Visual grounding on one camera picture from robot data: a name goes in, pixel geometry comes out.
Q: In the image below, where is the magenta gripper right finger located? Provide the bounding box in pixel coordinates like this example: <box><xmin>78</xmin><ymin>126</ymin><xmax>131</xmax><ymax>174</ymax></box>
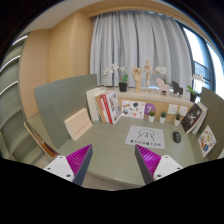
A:
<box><xmin>135</xmin><ymin>145</ymin><xmax>182</xmax><ymax>184</ymax></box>

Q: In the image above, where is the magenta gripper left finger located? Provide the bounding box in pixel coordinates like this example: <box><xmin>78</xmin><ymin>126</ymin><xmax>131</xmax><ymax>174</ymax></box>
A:
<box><xmin>44</xmin><ymin>145</ymin><xmax>93</xmax><ymax>186</ymax></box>

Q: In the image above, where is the grey printed mouse pad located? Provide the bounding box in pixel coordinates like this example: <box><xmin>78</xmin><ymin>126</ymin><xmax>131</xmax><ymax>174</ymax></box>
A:
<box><xmin>125</xmin><ymin>125</ymin><xmax>165</xmax><ymax>149</ymax></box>

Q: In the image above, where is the black computer mouse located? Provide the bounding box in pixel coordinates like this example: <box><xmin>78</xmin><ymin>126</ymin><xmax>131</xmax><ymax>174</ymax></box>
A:
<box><xmin>173</xmin><ymin>131</ymin><xmax>181</xmax><ymax>143</ymax></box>

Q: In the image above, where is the small potted plant left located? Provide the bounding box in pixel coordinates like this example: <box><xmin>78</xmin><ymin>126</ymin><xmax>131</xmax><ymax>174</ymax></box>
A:
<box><xmin>148</xmin><ymin>110</ymin><xmax>155</xmax><ymax>122</ymax></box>

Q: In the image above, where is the small potted plant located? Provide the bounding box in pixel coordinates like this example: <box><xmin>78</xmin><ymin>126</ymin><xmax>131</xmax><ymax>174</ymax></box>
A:
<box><xmin>148</xmin><ymin>110</ymin><xmax>155</xmax><ymax>122</ymax></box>
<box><xmin>160</xmin><ymin>112</ymin><xmax>166</xmax><ymax>124</ymax></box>
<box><xmin>174</xmin><ymin>113</ymin><xmax>181</xmax><ymax>126</ymax></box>

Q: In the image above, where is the small potted plant middle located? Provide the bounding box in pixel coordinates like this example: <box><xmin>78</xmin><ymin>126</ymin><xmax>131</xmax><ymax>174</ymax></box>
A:
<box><xmin>160</xmin><ymin>112</ymin><xmax>166</xmax><ymax>124</ymax></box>

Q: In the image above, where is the small potted plant right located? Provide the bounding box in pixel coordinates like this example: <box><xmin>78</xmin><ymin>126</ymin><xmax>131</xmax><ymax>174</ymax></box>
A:
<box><xmin>174</xmin><ymin>113</ymin><xmax>181</xmax><ymax>126</ymax></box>

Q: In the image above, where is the purple round number sign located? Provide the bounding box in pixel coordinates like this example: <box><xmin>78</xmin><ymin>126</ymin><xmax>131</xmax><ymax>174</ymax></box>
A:
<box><xmin>144</xmin><ymin>103</ymin><xmax>156</xmax><ymax>116</ymax></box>

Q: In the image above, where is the colourful sticker card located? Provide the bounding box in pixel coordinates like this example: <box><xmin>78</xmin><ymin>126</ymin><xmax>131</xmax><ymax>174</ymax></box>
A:
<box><xmin>198</xmin><ymin>126</ymin><xmax>217</xmax><ymax>157</ymax></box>

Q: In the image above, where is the white sticker card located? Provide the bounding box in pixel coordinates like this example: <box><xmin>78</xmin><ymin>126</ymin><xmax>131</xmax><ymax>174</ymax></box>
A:
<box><xmin>122</xmin><ymin>100</ymin><xmax>145</xmax><ymax>119</ymax></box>

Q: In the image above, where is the black cover book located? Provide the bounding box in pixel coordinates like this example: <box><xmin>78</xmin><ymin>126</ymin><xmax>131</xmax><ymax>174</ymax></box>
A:
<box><xmin>181</xmin><ymin>102</ymin><xmax>208</xmax><ymax>134</ymax></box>

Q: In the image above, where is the green desk partition panel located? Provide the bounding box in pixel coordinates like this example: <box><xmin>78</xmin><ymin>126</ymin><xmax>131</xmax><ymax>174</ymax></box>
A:
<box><xmin>34</xmin><ymin>74</ymin><xmax>97</xmax><ymax>149</ymax></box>

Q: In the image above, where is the red white book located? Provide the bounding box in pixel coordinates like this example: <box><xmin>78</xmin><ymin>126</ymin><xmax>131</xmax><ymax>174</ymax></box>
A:
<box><xmin>102</xmin><ymin>91</ymin><xmax>121</xmax><ymax>124</ymax></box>

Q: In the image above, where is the white book stack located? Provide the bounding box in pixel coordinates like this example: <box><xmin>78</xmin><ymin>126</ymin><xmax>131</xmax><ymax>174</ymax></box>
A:
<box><xmin>86</xmin><ymin>87</ymin><xmax>104</xmax><ymax>121</ymax></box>

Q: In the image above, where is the brown book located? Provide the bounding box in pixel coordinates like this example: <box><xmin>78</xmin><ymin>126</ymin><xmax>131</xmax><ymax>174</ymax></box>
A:
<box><xmin>95</xmin><ymin>94</ymin><xmax>107</xmax><ymax>123</ymax></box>

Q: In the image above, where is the pink wooden horse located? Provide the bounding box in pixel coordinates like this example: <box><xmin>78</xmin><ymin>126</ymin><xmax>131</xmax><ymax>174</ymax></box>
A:
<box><xmin>156</xmin><ymin>78</ymin><xmax>170</xmax><ymax>95</ymax></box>

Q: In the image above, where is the black wooden horse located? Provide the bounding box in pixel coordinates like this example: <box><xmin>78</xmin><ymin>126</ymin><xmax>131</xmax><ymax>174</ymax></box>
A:
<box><xmin>172</xmin><ymin>81</ymin><xmax>183</xmax><ymax>95</ymax></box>

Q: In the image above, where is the white orchid black pot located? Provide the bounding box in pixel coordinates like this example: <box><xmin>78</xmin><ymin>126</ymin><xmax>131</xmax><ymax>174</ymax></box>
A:
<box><xmin>103</xmin><ymin>63</ymin><xmax>128</xmax><ymax>92</ymax></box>

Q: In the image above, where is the wooden hand model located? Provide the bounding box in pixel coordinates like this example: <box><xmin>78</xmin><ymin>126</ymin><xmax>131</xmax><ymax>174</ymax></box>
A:
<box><xmin>132</xmin><ymin>66</ymin><xmax>142</xmax><ymax>93</ymax></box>

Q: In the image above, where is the white flower behind horse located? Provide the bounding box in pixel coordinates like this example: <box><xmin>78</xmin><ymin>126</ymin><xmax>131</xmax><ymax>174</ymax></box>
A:
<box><xmin>155</xmin><ymin>67</ymin><xmax>167</xmax><ymax>81</ymax></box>

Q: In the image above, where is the wooden mannequin figure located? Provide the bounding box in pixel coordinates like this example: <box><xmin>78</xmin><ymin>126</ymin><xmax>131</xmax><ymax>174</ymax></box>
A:
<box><xmin>144</xmin><ymin>61</ymin><xmax>154</xmax><ymax>87</ymax></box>

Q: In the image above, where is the white orchid right pot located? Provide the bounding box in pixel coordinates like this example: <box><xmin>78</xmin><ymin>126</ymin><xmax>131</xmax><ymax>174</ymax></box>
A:
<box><xmin>187</xmin><ymin>74</ymin><xmax>205</xmax><ymax>102</ymax></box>

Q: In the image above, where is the grey curtain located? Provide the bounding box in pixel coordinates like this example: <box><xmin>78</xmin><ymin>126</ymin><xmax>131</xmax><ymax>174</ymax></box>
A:
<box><xmin>90</xmin><ymin>10</ymin><xmax>192</xmax><ymax>87</ymax></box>

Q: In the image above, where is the white wall socket plate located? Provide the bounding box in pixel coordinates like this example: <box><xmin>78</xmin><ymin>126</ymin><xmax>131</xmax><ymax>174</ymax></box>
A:
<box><xmin>168</xmin><ymin>104</ymin><xmax>178</xmax><ymax>114</ymax></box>

